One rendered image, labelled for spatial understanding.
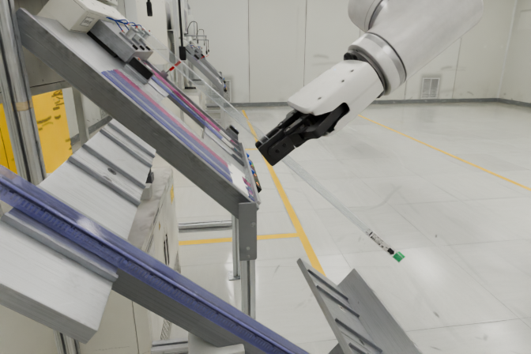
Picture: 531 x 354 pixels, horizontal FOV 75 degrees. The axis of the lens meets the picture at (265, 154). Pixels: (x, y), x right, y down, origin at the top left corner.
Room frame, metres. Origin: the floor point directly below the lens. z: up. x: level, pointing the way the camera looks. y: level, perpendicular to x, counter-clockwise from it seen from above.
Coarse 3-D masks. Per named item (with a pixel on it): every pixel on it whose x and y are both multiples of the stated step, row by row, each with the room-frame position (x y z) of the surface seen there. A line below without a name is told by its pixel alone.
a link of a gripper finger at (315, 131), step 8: (344, 104) 0.42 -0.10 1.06; (328, 112) 0.42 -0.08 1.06; (336, 112) 0.41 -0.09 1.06; (320, 120) 0.41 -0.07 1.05; (328, 120) 0.41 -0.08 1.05; (312, 128) 0.40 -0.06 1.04; (320, 128) 0.40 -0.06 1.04; (328, 128) 0.40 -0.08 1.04; (304, 136) 0.42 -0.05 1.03; (312, 136) 0.40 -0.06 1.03; (320, 136) 0.40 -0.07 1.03
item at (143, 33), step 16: (144, 32) 0.41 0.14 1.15; (160, 48) 0.41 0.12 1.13; (176, 64) 0.41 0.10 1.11; (192, 80) 0.42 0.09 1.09; (208, 96) 0.42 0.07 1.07; (256, 128) 0.43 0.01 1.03; (288, 160) 0.44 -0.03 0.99; (304, 176) 0.45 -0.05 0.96; (320, 192) 0.45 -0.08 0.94; (336, 208) 0.46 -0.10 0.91; (400, 256) 0.48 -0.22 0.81
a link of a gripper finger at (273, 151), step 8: (304, 128) 0.41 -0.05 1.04; (272, 136) 0.44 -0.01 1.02; (280, 136) 0.43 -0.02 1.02; (288, 136) 0.43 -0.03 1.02; (296, 136) 0.42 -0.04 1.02; (264, 144) 0.43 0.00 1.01; (272, 144) 0.43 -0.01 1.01; (280, 144) 0.43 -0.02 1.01; (288, 144) 0.43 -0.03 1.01; (264, 152) 0.43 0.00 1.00; (272, 152) 0.42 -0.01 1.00; (280, 152) 0.43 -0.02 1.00; (288, 152) 0.44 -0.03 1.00; (272, 160) 0.43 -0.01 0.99
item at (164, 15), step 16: (144, 0) 4.25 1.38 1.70; (160, 0) 4.27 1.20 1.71; (144, 16) 4.25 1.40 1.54; (160, 16) 4.27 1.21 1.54; (176, 16) 4.26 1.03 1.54; (160, 32) 4.27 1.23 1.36; (176, 32) 4.26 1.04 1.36; (176, 48) 4.25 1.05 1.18; (192, 48) 4.79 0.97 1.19; (192, 96) 4.31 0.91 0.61; (176, 112) 4.29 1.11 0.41; (208, 112) 5.03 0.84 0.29; (192, 128) 4.31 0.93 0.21
